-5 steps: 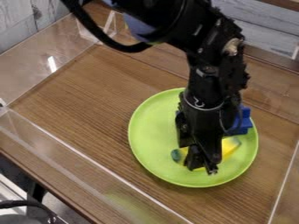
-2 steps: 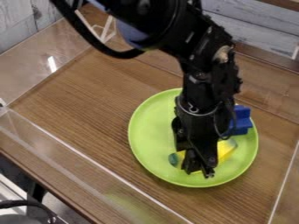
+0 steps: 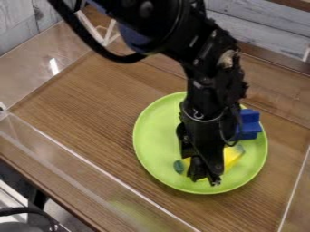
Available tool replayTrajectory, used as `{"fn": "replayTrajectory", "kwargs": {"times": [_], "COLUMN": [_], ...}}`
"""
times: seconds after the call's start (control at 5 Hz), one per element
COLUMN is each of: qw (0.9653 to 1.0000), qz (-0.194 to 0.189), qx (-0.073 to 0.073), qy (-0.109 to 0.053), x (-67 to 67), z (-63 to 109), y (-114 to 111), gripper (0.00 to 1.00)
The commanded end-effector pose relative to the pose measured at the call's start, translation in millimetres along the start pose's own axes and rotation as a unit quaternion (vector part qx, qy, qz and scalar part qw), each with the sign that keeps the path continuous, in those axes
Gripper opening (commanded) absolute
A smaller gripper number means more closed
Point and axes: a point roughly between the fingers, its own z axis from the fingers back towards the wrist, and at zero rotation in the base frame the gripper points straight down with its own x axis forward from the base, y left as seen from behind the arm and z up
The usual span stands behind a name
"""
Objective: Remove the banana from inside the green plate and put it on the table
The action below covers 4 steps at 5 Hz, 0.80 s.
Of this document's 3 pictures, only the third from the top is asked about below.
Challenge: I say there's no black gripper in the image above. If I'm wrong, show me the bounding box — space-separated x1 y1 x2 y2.
175 101 239 186

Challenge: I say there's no blue plastic block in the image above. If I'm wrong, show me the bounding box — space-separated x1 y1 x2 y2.
235 109 263 140

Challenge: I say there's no yellow toy banana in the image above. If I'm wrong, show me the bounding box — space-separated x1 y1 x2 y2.
174 144 246 175

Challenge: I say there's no green round plate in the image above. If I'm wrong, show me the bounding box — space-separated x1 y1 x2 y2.
132 92 269 195

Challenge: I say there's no black cable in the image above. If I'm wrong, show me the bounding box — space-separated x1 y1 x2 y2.
0 207 59 232

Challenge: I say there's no clear acrylic corner bracket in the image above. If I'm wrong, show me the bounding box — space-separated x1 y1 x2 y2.
76 10 120 47

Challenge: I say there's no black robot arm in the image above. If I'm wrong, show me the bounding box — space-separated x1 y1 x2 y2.
47 0 248 186

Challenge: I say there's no clear acrylic enclosure wall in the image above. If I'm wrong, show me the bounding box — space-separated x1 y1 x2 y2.
0 102 199 232

